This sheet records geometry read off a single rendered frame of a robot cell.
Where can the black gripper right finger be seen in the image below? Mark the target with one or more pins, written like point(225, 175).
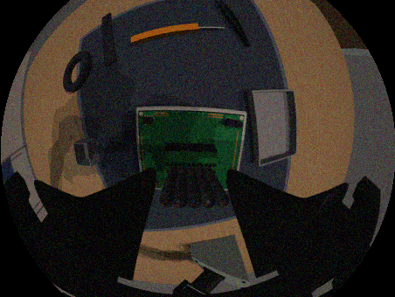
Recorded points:
point(274, 222)

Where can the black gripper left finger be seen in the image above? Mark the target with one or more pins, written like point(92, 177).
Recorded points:
point(111, 221)

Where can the dark blue mat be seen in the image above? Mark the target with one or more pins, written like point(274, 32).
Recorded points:
point(211, 68)

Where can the green circuit board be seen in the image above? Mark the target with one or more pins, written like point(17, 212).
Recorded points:
point(187, 127)

